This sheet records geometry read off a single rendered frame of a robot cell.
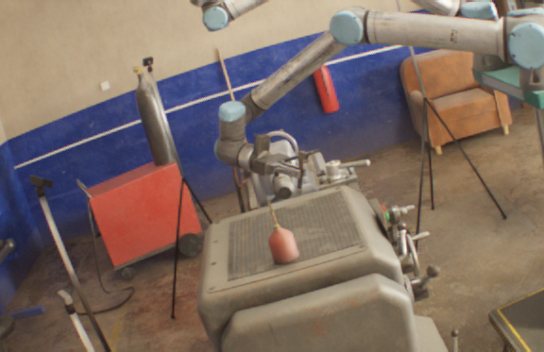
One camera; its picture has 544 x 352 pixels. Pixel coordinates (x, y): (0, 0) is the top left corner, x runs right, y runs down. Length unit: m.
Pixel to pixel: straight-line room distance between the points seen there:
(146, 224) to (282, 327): 4.13
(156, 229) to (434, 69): 3.07
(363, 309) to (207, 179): 5.60
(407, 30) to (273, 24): 4.80
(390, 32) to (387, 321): 0.90
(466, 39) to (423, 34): 0.14
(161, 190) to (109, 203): 0.48
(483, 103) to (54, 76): 4.45
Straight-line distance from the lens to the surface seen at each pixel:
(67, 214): 7.46
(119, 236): 5.60
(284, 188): 2.98
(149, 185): 5.56
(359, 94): 6.96
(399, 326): 1.60
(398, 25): 2.05
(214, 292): 1.65
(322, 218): 1.88
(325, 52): 2.30
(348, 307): 1.55
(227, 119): 2.36
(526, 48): 1.96
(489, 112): 6.55
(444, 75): 6.68
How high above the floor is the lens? 2.00
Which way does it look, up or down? 17 degrees down
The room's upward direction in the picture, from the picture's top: 17 degrees counter-clockwise
